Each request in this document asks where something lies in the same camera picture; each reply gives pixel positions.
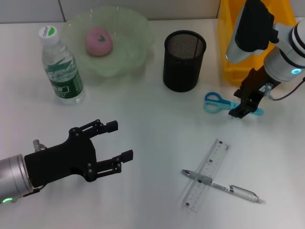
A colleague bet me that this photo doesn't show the green glass fruit plate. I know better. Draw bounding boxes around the green glass fruit plate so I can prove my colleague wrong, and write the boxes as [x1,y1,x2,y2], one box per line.
[62,6,155,78]

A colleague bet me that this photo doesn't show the black mesh pen holder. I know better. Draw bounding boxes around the black mesh pen holder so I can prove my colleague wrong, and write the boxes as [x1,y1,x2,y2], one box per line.
[163,30,207,93]

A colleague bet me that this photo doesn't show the left gripper cable with plug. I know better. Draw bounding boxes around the left gripper cable with plug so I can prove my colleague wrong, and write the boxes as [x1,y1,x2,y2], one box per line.
[22,139,48,198]

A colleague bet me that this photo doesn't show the pink peach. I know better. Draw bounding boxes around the pink peach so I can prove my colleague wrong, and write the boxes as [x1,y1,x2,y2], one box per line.
[85,27,114,58]

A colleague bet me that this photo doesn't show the silver white pen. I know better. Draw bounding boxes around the silver white pen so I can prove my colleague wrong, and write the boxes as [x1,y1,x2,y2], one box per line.
[181,169,267,204]

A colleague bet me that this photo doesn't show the blue scissors with sheath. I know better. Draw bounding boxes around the blue scissors with sheath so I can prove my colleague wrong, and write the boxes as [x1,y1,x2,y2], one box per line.
[203,92,264,115]

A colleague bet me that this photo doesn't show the right gripper cable with plug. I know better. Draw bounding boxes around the right gripper cable with plug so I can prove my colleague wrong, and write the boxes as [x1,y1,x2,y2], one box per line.
[263,77,305,101]

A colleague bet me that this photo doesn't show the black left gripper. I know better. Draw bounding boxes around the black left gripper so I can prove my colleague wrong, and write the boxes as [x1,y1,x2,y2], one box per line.
[23,119,134,188]

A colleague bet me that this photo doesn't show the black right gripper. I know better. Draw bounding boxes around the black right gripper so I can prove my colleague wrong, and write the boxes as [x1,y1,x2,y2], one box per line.
[228,66,282,119]

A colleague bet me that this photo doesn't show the gripper cable with plug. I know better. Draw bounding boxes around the gripper cable with plug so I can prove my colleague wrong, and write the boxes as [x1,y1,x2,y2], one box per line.
[263,77,305,101]
[22,139,48,198]

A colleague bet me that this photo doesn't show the transparent plastic ruler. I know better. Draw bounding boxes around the transparent plastic ruler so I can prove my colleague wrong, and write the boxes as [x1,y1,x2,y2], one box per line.
[183,138,231,213]

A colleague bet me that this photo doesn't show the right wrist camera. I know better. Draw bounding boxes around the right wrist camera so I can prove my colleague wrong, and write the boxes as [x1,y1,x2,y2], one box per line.
[225,0,279,64]

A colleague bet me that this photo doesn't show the yellow plastic bin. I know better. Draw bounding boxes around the yellow plastic bin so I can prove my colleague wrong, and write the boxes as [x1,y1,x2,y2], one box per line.
[216,0,298,84]

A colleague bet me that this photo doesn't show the clear green-label water bottle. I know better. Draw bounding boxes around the clear green-label water bottle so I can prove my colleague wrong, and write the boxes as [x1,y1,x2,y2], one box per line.
[39,25,86,106]

